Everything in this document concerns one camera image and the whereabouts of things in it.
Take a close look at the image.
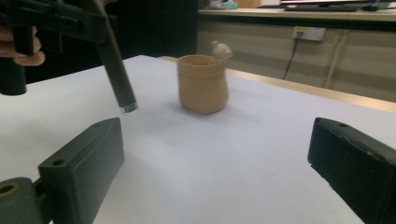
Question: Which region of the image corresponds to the white table cover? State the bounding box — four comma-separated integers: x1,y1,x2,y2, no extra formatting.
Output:
0,54,396,224

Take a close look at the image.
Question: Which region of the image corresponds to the teal object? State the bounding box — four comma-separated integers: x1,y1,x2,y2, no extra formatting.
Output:
211,0,239,10

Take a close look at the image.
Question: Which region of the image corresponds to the black computer monitor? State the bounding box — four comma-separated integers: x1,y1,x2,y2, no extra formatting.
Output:
279,0,396,6

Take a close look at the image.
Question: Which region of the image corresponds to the brown cardboard box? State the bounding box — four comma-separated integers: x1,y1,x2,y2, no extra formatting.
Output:
235,0,262,9

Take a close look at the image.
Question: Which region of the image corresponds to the black keyboard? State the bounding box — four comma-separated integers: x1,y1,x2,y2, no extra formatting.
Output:
283,4,362,13

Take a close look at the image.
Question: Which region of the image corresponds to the dark brown comb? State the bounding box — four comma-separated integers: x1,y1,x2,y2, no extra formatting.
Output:
88,0,139,115

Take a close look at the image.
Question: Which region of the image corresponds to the beige bear figurine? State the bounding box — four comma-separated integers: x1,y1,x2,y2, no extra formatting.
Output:
211,40,233,61

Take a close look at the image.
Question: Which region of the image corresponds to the white wall socket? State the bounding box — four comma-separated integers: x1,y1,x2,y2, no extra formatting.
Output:
291,26,327,42

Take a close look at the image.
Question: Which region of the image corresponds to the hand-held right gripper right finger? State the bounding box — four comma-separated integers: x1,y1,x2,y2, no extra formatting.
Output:
307,117,396,224

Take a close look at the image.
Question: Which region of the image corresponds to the black power cable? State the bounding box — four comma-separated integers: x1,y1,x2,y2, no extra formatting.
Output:
282,36,301,80

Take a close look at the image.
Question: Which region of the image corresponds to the tan rolled-top storage bag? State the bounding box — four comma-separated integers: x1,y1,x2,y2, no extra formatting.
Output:
177,54,230,115

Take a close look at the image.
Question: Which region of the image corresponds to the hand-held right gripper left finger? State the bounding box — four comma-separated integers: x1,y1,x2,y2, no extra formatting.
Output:
37,117,125,224

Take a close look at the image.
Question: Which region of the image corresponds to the long beige office desk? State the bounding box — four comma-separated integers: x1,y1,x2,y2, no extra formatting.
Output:
197,7,396,104

